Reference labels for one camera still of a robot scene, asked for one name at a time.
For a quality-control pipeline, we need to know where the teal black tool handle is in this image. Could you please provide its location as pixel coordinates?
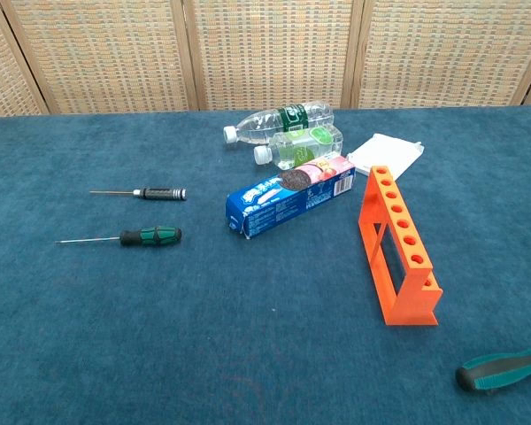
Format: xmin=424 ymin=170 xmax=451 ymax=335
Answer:
xmin=454 ymin=348 xmax=531 ymax=393

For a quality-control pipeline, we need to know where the black slim precision screwdriver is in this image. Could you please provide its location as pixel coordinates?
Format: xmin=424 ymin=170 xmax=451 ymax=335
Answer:
xmin=89 ymin=187 xmax=188 ymax=202

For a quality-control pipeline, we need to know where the small green black screwdriver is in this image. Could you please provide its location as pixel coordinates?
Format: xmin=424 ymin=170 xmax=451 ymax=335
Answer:
xmin=55 ymin=226 xmax=183 ymax=248

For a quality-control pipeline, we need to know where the orange block with holes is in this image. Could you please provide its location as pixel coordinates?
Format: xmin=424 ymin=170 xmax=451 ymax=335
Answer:
xmin=358 ymin=166 xmax=444 ymax=328

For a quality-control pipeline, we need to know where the toothpaste box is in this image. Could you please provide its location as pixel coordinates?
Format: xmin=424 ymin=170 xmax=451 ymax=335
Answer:
xmin=225 ymin=154 xmax=358 ymax=241

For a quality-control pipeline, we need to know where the small clear green-label bottle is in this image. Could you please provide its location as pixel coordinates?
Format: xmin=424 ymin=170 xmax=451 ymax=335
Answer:
xmin=253 ymin=124 xmax=345 ymax=171

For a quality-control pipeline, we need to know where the large clear water bottle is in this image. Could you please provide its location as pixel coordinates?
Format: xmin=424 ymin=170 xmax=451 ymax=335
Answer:
xmin=223 ymin=101 xmax=335 ymax=146

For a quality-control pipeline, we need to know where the blue carpet table mat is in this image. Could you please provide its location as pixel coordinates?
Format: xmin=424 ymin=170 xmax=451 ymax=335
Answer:
xmin=0 ymin=104 xmax=531 ymax=425

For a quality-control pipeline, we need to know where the white flat box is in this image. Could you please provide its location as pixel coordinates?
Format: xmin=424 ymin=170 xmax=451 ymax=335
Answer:
xmin=347 ymin=133 xmax=426 ymax=181

